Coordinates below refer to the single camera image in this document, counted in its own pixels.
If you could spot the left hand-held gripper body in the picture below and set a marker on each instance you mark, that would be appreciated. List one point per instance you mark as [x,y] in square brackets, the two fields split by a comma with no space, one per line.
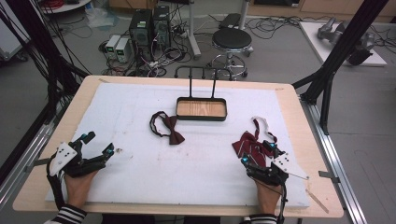
[73,161]

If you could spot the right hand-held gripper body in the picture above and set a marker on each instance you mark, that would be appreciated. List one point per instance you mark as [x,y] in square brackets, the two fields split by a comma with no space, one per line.
[271,174]

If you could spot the striped red bow tie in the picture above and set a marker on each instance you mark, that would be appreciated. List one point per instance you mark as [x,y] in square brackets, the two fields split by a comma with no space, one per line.
[249,146]

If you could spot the dark red bow tie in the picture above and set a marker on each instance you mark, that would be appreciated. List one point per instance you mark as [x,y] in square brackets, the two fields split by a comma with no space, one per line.
[174,130]

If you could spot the black rack with wooden base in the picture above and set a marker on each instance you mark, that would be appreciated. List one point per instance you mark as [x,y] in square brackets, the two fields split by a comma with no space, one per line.
[200,109]

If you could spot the person's right hand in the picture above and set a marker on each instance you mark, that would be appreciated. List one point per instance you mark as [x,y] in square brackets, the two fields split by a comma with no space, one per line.
[268,199]

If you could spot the person's left hand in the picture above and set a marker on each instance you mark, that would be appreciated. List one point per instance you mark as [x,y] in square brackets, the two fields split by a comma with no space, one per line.
[77,189]

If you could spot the white foam mat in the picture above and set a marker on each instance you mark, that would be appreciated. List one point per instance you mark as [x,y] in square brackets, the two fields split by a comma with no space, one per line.
[199,168]

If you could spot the thin wooden strip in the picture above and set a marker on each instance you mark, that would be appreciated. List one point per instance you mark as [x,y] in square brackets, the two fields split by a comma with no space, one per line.
[317,200]

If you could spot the white bench power supply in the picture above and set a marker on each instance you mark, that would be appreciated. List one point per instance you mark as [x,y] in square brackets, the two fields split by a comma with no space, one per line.
[122,49]
[112,45]

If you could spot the black round stool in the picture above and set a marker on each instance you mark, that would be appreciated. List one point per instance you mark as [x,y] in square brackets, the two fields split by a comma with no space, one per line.
[232,39]

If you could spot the white floor board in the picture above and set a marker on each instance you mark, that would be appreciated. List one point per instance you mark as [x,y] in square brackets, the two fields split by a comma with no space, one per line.
[314,37]

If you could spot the large black computer tower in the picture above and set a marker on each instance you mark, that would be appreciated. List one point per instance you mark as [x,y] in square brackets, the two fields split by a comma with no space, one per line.
[140,31]

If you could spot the clear plastic bag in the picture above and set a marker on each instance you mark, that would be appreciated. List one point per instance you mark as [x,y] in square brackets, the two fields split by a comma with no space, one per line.
[99,17]

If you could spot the grey robot part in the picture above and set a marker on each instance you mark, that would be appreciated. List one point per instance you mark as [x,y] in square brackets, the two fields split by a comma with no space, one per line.
[330,29]

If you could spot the slim black computer tower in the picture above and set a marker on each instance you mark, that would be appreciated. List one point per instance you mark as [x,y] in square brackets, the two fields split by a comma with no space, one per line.
[162,28]

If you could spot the round white table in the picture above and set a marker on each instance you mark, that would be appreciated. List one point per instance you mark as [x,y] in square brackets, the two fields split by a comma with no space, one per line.
[67,6]

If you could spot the flat black case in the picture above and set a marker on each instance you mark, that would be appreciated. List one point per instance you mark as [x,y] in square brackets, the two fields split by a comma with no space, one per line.
[230,21]

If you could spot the white desk leg with foot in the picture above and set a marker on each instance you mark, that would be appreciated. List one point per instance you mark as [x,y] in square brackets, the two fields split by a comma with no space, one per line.
[193,31]

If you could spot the aluminium rail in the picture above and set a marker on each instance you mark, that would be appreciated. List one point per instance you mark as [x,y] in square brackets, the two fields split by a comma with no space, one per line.
[28,149]
[336,149]

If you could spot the black frame post with braces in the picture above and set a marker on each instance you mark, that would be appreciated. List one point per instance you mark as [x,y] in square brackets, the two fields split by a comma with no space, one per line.
[345,43]

